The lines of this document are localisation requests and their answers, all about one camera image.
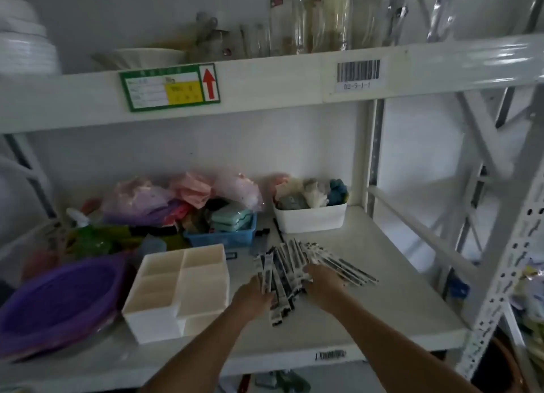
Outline purple plastic bag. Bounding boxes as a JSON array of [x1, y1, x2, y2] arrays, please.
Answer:
[[103, 178, 176, 226]]

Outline clear glass bottle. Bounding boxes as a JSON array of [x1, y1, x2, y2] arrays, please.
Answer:
[[291, 0, 309, 56]]

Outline metal kitchen tool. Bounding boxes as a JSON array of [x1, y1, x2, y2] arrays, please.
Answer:
[[427, 0, 456, 43]]

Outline white metal shelf rack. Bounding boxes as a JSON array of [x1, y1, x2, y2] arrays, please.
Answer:
[[0, 0, 544, 393]]

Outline stack of white bowls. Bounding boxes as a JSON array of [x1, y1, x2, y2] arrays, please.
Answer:
[[0, 0, 63, 77]]

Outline mint green case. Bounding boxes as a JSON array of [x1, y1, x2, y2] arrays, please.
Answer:
[[210, 205, 253, 233]]

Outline white plush toy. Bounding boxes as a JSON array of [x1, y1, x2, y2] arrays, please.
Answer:
[[304, 180, 330, 209]]

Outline colourful packets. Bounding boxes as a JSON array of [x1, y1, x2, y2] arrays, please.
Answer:
[[509, 263, 544, 366]]

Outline person's right hand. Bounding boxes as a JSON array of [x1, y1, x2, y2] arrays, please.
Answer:
[[303, 263, 350, 317]]

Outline blue plush toy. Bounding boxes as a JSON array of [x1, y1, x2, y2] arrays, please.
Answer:
[[327, 179, 349, 206]]

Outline pink packet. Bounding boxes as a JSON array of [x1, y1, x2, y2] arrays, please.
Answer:
[[170, 172, 213, 209]]

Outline metal tongs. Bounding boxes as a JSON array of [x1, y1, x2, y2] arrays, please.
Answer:
[[382, 0, 409, 47]]

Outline person's left forearm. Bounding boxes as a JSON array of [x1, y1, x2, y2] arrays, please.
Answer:
[[140, 303, 256, 393]]

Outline white plastic bin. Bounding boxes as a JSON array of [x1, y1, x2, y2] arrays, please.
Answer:
[[272, 199, 348, 235]]

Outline white ceramic bowl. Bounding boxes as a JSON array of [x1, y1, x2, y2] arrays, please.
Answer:
[[91, 48, 188, 71]]

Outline clear bag with pink contents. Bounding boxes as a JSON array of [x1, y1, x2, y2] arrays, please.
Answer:
[[212, 173, 264, 213]]

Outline green spray bottle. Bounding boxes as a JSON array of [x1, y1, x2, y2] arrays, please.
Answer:
[[66, 208, 130, 258]]

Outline grey plush toy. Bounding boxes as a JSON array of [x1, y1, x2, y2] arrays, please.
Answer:
[[276, 193, 309, 211]]

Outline brown basket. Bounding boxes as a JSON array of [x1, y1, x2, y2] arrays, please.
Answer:
[[472, 337, 528, 393]]

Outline tall clear glass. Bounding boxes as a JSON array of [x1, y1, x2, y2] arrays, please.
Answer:
[[327, 0, 354, 52]]

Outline pile of black-white packets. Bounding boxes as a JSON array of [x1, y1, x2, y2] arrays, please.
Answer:
[[254, 238, 379, 327]]

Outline glass with red label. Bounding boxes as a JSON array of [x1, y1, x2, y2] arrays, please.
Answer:
[[269, 0, 286, 58]]

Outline small clear glass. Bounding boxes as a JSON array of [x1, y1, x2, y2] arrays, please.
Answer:
[[240, 23, 273, 59]]

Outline white compartment organizer tray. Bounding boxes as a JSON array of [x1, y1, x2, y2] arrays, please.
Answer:
[[122, 244, 230, 345]]

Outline person's right forearm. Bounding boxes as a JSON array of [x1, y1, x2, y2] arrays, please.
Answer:
[[328, 293, 483, 393]]

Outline blue plastic basket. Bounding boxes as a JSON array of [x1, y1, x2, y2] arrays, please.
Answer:
[[184, 213, 258, 250]]

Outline green shelf label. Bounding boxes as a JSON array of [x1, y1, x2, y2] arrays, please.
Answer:
[[119, 63, 221, 112]]

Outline barcode sticker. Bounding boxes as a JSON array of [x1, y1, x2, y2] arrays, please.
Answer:
[[336, 59, 382, 94]]

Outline person's left hand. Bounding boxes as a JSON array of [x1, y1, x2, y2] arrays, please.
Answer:
[[229, 274, 277, 321]]

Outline purple plastic basket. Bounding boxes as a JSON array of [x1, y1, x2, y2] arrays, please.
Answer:
[[0, 252, 129, 360]]

